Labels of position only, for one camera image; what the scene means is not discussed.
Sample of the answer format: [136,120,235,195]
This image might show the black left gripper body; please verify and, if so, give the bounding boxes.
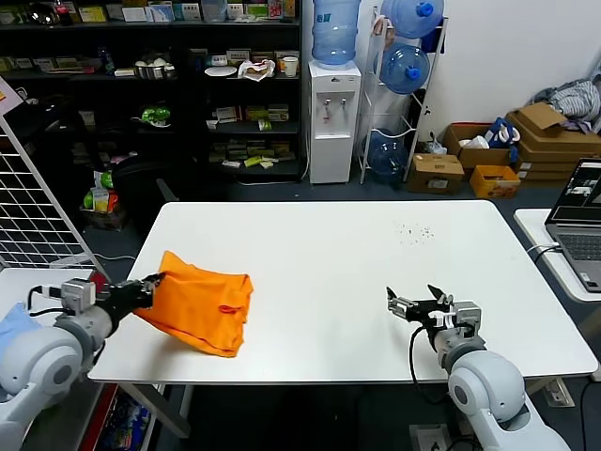
[95,279,155,326]

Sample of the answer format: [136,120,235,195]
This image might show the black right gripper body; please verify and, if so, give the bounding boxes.
[405,298,454,331]

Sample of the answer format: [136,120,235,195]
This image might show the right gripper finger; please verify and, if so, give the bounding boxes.
[385,286,419,321]
[425,283,455,314]

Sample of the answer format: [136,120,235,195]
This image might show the orange t-shirt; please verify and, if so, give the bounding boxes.
[132,250,255,360]

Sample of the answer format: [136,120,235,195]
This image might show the pile of striped clothes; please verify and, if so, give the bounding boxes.
[530,77,601,135]

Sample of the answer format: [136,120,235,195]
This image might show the scattered dark crumbs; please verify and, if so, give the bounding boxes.
[401,225,436,245]

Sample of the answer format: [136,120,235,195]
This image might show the basket of snack packs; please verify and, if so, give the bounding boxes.
[80,169,129,232]

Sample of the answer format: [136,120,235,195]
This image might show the red-edged white table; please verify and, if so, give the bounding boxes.
[0,267,119,451]

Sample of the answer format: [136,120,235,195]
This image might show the black office chair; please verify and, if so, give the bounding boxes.
[111,153,190,223]

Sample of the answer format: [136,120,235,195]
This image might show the light blue cloth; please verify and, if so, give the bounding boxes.
[0,302,37,351]

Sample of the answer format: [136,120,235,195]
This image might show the white side table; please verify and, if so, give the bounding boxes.
[514,208,601,339]

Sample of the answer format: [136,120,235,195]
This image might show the orange printed cardboard box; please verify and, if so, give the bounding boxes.
[470,164,523,200]

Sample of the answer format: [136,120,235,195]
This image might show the grey floor socket box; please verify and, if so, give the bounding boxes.
[408,424,452,451]

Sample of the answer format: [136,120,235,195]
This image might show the labelled brown cardboard box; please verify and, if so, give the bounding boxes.
[407,153,467,196]

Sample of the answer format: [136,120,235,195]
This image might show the grey power strip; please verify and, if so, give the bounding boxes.
[544,379,577,408]

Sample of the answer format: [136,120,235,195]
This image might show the grey laptop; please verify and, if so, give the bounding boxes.
[545,158,601,294]

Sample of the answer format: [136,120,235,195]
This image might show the open brown cardboard box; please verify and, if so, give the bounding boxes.
[442,123,514,171]

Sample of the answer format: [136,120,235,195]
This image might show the blue water jug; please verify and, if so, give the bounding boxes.
[367,128,409,178]
[380,0,446,40]
[379,42,432,97]
[312,0,363,67]

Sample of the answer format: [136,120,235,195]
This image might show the small clear plastic bag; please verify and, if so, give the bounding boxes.
[419,132,451,157]

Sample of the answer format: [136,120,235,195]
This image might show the green toy vegetables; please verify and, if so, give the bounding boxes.
[132,106,174,130]

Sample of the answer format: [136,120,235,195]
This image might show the low flat cardboard box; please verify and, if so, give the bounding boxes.
[517,161,584,183]

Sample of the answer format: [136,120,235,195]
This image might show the white water dispenser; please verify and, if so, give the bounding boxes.
[307,60,363,185]

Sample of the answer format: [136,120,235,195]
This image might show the white red box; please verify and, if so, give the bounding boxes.
[215,106,244,125]

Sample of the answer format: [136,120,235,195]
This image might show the wide flat cardboard box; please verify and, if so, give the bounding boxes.
[516,138,601,165]

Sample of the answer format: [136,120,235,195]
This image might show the large open-flap cardboard box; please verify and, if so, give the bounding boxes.
[505,102,601,146]

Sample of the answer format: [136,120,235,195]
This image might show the steel bowl of white balls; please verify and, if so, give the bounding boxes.
[134,55,170,81]

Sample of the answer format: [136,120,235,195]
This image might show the teal bottle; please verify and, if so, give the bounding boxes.
[99,46,117,77]

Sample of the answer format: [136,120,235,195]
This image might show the white red yellow sign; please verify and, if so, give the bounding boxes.
[0,74,28,117]

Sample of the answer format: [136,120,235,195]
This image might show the plastic bag with food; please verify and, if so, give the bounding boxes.
[238,59,277,85]

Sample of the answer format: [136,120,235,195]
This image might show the white metal jug rack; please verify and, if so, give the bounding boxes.
[359,7,451,186]

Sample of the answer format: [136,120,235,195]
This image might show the black shelving unit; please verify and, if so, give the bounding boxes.
[0,0,304,185]

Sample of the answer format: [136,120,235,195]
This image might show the blue white box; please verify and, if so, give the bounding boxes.
[148,2,177,23]

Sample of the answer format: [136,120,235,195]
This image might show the white green box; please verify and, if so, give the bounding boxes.
[174,4,205,23]

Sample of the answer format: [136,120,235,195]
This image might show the yellow label box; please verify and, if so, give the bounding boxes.
[79,5,111,24]

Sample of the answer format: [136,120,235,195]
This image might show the clear plastic container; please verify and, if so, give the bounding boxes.
[202,0,230,23]

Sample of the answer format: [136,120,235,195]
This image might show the beige cloth on rack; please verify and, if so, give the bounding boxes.
[372,16,397,51]

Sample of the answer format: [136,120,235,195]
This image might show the cola bottle red label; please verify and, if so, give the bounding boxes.
[54,0,77,27]

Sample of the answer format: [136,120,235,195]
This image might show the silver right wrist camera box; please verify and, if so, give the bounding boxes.
[449,300,484,340]

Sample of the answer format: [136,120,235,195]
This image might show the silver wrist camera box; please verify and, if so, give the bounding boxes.
[60,277,99,315]
[449,300,484,340]

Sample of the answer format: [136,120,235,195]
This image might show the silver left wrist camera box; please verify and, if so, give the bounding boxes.
[60,277,99,315]

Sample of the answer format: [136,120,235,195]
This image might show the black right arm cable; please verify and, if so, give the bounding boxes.
[408,325,453,406]

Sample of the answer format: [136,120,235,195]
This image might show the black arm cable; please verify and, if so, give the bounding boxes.
[408,325,453,406]
[26,285,65,315]

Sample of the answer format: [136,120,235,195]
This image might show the white wire grid panel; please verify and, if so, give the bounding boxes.
[0,112,113,284]

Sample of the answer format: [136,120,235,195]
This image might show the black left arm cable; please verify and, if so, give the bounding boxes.
[26,285,65,315]

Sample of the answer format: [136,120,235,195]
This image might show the white laptop cable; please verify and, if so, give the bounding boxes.
[527,241,562,257]

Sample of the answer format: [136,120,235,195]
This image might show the blue bag white handles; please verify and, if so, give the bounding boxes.
[485,117,523,163]

